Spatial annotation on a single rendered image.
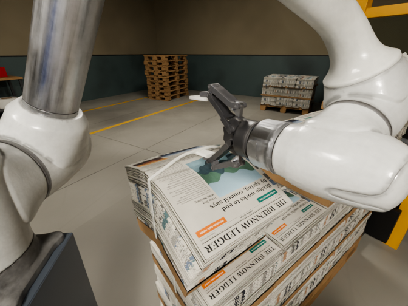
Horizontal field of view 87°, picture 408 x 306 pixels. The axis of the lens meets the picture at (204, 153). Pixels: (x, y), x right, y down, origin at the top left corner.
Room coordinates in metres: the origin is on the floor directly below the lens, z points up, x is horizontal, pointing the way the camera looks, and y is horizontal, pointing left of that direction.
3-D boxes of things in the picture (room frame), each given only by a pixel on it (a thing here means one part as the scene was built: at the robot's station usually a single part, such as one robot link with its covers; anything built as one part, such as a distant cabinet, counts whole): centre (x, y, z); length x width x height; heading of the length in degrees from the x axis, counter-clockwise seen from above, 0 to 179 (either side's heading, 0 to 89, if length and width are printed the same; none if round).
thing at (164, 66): (7.48, 1.19, 0.65); 1.26 x 0.86 x 1.30; 153
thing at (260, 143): (0.35, -0.12, 1.23); 0.09 x 0.06 x 0.09; 127
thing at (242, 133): (0.41, -0.08, 1.22); 0.09 x 0.07 x 0.08; 37
